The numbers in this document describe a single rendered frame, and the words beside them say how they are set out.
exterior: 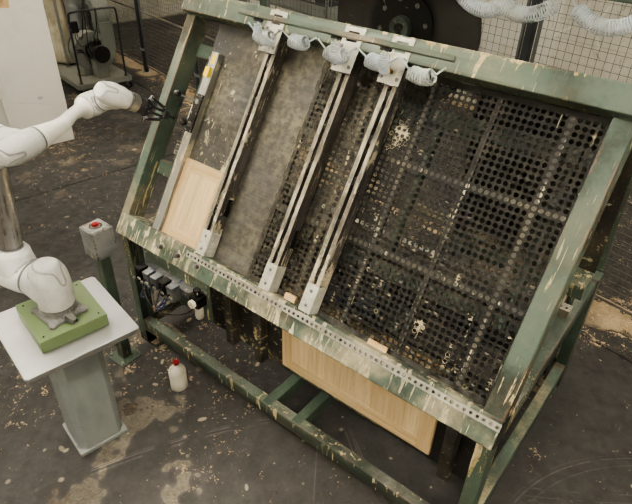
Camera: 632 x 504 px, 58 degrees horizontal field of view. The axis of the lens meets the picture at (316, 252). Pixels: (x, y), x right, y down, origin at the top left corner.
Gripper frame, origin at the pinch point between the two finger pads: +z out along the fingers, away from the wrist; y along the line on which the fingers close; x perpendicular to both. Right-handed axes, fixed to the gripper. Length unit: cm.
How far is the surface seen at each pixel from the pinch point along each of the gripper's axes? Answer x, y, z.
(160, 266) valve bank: 15, 74, 14
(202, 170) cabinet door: 20.4, 19.3, 13.8
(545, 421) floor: 200, 82, 141
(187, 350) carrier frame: 24, 121, 47
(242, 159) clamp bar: 44.4, 6.5, 11.4
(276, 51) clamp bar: 44, -45, 9
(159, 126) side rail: -17.0, 6.9, 11.7
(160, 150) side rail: -17.0, 18.9, 17.6
